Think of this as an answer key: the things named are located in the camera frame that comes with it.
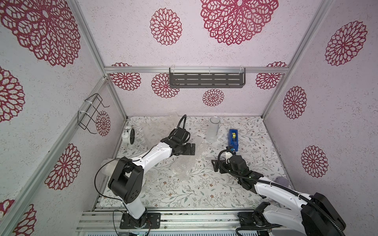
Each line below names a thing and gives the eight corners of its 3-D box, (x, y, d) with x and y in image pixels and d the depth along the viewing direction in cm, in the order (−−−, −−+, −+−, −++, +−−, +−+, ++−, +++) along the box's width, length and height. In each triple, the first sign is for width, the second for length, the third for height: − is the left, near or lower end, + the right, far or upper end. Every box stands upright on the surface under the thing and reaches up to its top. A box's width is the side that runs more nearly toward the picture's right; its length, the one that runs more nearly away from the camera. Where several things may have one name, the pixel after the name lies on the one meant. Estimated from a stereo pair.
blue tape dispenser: (228, 150, 103) (231, 144, 97) (228, 135, 112) (230, 128, 106) (236, 151, 103) (239, 145, 96) (235, 136, 111) (238, 129, 105)
